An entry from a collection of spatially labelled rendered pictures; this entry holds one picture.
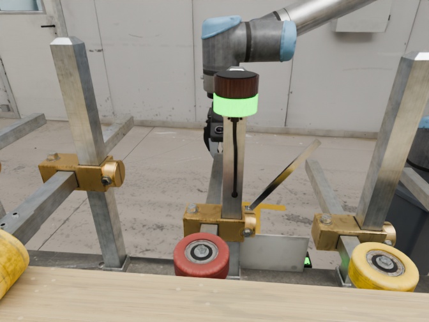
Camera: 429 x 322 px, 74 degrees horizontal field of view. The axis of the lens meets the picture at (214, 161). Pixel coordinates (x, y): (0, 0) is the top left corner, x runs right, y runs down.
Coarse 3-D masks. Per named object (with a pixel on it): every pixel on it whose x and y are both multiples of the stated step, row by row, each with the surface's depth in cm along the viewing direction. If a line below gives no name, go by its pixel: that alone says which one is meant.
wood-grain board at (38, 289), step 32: (32, 288) 36; (64, 288) 36; (96, 288) 36; (128, 288) 36; (160, 288) 36; (192, 288) 36; (224, 288) 36; (256, 288) 36; (288, 288) 36; (320, 288) 36; (352, 288) 36; (0, 320) 32; (32, 320) 32; (64, 320) 32; (96, 320) 32; (128, 320) 32; (160, 320) 32; (192, 320) 32; (224, 320) 32; (256, 320) 32; (288, 320) 32; (320, 320) 32; (352, 320) 32; (384, 320) 32; (416, 320) 32
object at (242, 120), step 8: (224, 72) 38; (232, 72) 38; (240, 72) 38; (248, 72) 38; (224, 96) 36; (224, 120) 43; (232, 120) 39; (240, 120) 43; (232, 128) 40; (232, 136) 41; (232, 192) 49
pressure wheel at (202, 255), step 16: (192, 240) 42; (208, 240) 42; (176, 256) 39; (192, 256) 40; (208, 256) 40; (224, 256) 39; (176, 272) 39; (192, 272) 37; (208, 272) 37; (224, 272) 39
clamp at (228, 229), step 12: (204, 204) 56; (216, 204) 56; (192, 216) 53; (204, 216) 53; (216, 216) 53; (252, 216) 53; (192, 228) 53; (228, 228) 52; (240, 228) 52; (252, 228) 52; (228, 240) 54; (240, 240) 53
